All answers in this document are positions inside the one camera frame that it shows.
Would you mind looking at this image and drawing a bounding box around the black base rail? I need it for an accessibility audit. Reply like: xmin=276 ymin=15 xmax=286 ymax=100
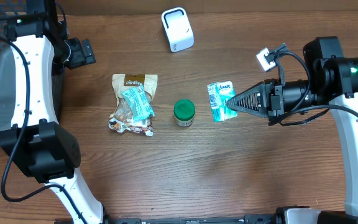
xmin=53 ymin=213 xmax=332 ymax=224

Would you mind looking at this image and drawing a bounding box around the white barcode scanner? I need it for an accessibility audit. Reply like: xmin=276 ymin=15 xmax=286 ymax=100
xmin=161 ymin=7 xmax=195 ymax=53

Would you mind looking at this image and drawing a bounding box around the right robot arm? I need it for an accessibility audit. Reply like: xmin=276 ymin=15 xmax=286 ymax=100
xmin=227 ymin=36 xmax=358 ymax=223

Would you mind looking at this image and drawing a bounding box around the green lid white jar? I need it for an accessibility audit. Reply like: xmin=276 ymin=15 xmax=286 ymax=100
xmin=173 ymin=99 xmax=195 ymax=127

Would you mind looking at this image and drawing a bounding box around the beige Pantree snack pouch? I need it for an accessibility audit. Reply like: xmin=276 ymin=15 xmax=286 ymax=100
xmin=108 ymin=73 xmax=158 ymax=137

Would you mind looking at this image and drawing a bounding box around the Kleenex tissue pack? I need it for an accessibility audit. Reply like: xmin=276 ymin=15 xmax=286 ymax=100
xmin=207 ymin=81 xmax=237 ymax=122

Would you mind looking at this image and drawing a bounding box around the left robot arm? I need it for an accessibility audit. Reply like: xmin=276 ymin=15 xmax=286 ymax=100
xmin=0 ymin=1 xmax=108 ymax=223

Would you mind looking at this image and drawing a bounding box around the teal snack packet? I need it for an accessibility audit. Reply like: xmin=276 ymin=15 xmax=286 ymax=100
xmin=121 ymin=84 xmax=155 ymax=121

